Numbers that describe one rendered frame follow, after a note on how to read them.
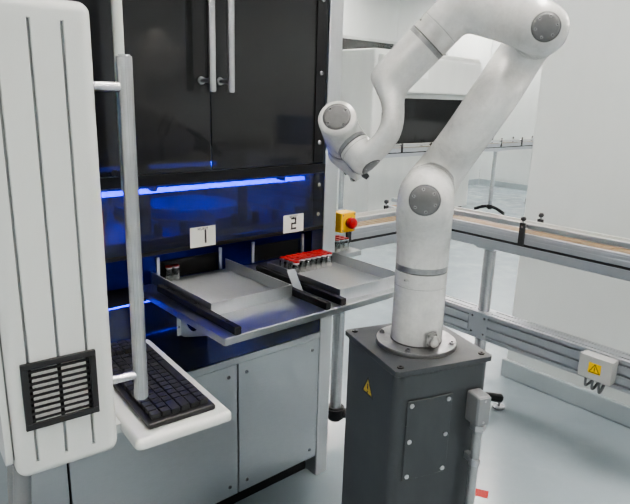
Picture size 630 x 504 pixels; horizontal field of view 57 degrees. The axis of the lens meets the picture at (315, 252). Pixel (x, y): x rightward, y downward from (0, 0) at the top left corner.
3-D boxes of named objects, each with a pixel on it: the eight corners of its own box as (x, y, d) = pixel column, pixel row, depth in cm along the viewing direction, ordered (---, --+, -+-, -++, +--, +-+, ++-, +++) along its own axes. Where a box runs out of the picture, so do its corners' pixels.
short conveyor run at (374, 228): (317, 260, 217) (318, 218, 213) (291, 251, 228) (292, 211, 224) (433, 236, 261) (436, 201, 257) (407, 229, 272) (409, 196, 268)
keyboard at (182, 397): (86, 355, 142) (85, 346, 141) (142, 342, 150) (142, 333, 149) (149, 430, 111) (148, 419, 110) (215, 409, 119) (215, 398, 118)
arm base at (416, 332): (472, 352, 136) (480, 276, 132) (402, 364, 129) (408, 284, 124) (426, 323, 153) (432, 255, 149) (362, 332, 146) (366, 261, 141)
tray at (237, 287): (151, 283, 173) (150, 271, 172) (226, 268, 189) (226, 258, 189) (211, 316, 148) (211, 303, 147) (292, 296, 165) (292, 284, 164)
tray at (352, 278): (267, 272, 187) (267, 262, 186) (328, 260, 203) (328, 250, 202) (339, 301, 162) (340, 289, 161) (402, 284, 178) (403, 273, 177)
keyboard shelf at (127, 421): (34, 373, 138) (33, 363, 137) (149, 346, 154) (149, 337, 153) (93, 470, 103) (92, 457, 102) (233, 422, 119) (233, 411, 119)
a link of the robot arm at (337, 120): (370, 146, 137) (347, 119, 140) (366, 121, 125) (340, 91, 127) (342, 168, 137) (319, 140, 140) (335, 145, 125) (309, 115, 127)
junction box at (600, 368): (576, 374, 218) (579, 352, 216) (582, 370, 221) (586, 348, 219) (609, 386, 209) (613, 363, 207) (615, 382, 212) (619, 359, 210)
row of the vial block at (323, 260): (286, 273, 186) (286, 259, 184) (328, 264, 197) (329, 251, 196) (290, 275, 184) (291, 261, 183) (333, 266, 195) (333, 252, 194)
